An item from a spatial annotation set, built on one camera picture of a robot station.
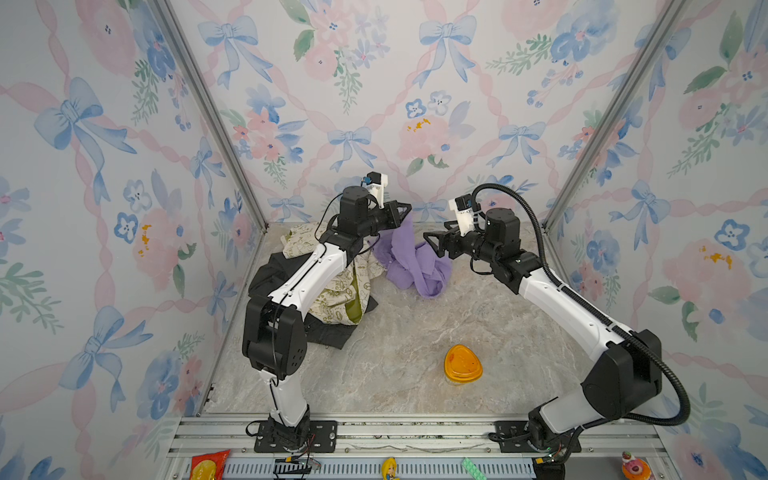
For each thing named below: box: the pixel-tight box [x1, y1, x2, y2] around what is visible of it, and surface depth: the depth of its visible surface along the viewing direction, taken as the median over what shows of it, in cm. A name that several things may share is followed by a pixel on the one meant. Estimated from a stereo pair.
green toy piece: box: [461, 457, 488, 480], surface depth 70 cm
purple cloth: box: [373, 213, 452, 299], surface depth 97 cm
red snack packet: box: [190, 449, 231, 480], surface depth 70 cm
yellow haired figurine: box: [381, 457, 401, 480], surface depth 69 cm
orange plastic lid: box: [444, 344, 483, 383], surface depth 77 cm
